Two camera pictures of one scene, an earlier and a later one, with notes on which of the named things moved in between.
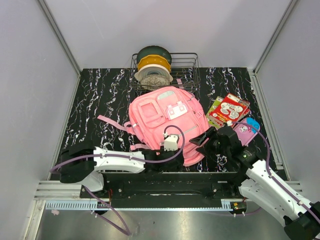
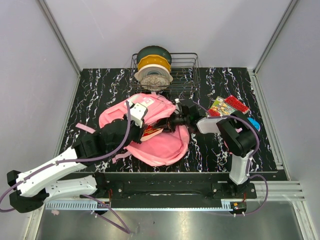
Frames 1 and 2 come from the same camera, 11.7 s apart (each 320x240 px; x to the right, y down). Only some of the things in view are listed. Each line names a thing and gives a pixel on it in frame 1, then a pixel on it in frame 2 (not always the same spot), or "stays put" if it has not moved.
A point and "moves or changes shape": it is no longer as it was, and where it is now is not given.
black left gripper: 178,168 → 140,132
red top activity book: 230,108 → 149,131
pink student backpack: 169,111 moves or changes shape
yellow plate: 153,59 stays put
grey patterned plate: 152,82 stays put
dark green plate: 154,50 stays put
